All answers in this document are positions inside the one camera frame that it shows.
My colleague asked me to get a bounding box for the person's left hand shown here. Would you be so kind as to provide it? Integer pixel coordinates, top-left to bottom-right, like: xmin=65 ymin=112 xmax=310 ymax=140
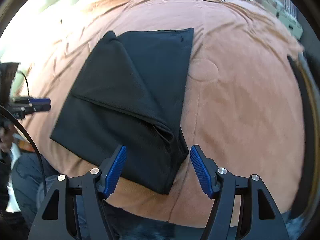
xmin=0 ymin=124 xmax=16 ymax=153

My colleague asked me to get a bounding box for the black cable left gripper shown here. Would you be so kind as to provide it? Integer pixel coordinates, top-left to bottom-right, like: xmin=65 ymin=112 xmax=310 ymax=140
xmin=0 ymin=71 xmax=48 ymax=198

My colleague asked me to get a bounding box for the black mesh t-shirt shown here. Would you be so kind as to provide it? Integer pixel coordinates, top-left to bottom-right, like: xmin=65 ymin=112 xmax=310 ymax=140
xmin=50 ymin=28 xmax=194 ymax=194

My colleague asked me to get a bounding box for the orange-brown bed blanket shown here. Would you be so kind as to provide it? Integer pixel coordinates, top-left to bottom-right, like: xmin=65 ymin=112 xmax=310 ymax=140
xmin=23 ymin=0 xmax=305 ymax=212

